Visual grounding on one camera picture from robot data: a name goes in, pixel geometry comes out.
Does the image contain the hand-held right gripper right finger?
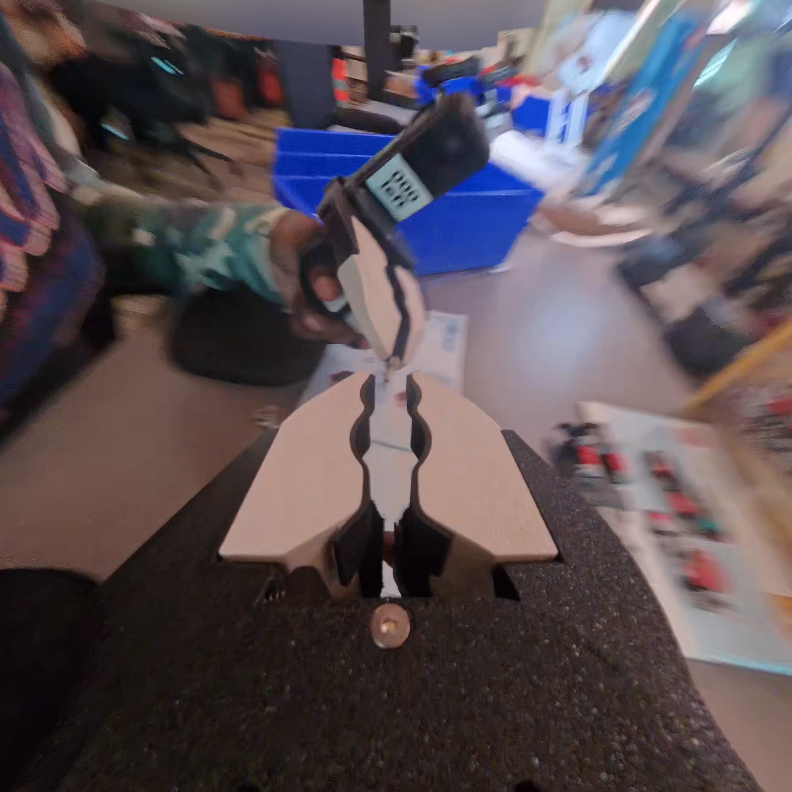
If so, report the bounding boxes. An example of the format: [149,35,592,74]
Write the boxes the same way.
[395,371,559,600]

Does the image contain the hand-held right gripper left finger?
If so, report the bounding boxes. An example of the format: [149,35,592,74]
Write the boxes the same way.
[219,372,384,600]

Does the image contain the small blue plastic bin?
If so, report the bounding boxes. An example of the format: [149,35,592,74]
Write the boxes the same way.
[510,93,589,149]

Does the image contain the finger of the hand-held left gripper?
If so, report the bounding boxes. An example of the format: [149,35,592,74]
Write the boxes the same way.
[337,218,410,366]
[393,269,429,371]

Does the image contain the toy brick truck model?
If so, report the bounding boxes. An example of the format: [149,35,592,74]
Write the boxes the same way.
[551,421,632,496]

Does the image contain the large blue plastic bin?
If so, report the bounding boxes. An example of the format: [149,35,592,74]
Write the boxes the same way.
[274,127,547,277]

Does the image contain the black mesh cushion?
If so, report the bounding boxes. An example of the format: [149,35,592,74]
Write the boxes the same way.
[0,566,106,792]
[168,288,329,389]

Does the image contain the car-cover instruction booklet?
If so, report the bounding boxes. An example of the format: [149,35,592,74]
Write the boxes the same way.
[575,401,792,677]

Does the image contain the step-page instruction booklet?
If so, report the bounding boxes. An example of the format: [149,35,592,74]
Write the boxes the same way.
[297,309,470,539]

